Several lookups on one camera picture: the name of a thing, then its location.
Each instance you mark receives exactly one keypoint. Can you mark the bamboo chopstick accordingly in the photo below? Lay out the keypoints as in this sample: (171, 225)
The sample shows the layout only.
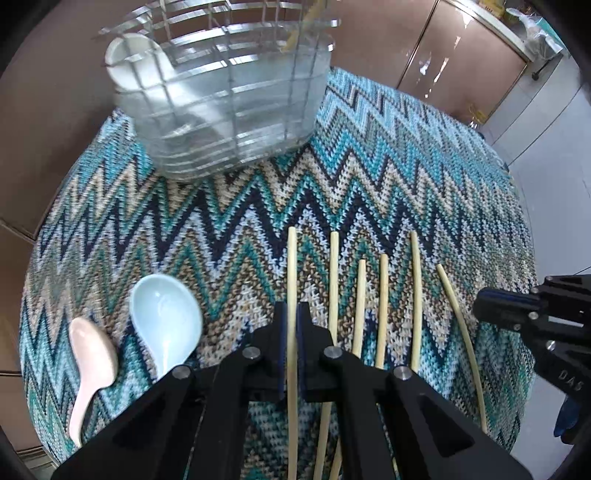
(360, 300)
(292, 267)
(461, 323)
(417, 300)
(383, 300)
(298, 32)
(334, 277)

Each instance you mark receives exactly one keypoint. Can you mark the clear acrylic utensil holder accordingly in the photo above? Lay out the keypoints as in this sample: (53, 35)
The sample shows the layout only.
(258, 92)

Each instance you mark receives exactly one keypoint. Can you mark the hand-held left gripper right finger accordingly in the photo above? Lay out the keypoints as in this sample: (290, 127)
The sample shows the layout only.
(303, 355)

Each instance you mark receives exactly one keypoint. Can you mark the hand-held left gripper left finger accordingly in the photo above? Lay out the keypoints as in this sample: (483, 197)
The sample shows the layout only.
(282, 350)

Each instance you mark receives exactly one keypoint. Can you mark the zigzag knit table mat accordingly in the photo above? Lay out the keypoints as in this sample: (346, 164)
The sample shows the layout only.
(277, 194)

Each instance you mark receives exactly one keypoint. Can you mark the person's right hand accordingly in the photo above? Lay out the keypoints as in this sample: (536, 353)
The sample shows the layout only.
(565, 417)

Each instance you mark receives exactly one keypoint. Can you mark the clear plastic bag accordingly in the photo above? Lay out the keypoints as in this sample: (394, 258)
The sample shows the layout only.
(535, 34)

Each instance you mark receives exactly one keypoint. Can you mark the light blue ceramic spoon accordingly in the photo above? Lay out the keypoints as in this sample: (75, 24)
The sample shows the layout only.
(166, 318)

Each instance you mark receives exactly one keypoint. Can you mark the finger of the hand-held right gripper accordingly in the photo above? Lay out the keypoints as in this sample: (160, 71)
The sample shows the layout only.
(503, 314)
(568, 287)

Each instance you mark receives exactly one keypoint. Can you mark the white ceramic spoon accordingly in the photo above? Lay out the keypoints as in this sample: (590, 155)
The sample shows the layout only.
(124, 60)

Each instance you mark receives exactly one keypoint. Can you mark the pink ceramic spoon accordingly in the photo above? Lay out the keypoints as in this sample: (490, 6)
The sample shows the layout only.
(90, 350)

